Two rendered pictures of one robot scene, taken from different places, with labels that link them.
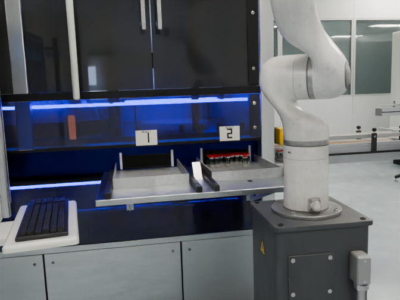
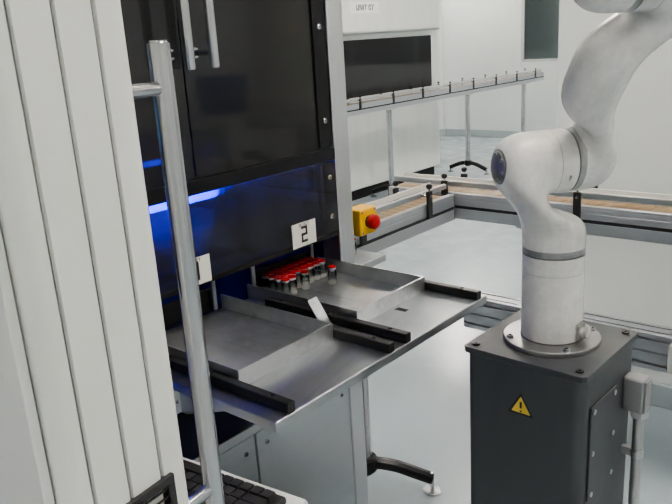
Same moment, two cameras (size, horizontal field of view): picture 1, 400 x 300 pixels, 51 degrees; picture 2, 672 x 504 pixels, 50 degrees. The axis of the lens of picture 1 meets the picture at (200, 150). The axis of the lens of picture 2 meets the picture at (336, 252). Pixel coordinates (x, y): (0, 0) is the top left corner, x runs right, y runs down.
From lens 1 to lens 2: 101 cm
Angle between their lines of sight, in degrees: 39
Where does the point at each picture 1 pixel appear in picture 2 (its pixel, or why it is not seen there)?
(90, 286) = not seen: outside the picture
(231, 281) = (319, 466)
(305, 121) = (573, 225)
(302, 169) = (570, 289)
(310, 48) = (608, 132)
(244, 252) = (331, 414)
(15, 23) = not seen: outside the picture
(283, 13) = (605, 90)
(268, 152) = (348, 250)
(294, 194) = (559, 324)
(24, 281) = not seen: outside the picture
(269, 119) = (347, 200)
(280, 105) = (545, 206)
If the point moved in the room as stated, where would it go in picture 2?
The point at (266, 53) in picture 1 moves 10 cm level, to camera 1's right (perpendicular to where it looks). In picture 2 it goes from (339, 93) to (368, 90)
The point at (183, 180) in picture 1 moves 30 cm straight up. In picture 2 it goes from (326, 336) to (315, 191)
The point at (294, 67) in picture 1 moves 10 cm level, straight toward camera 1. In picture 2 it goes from (564, 153) to (607, 159)
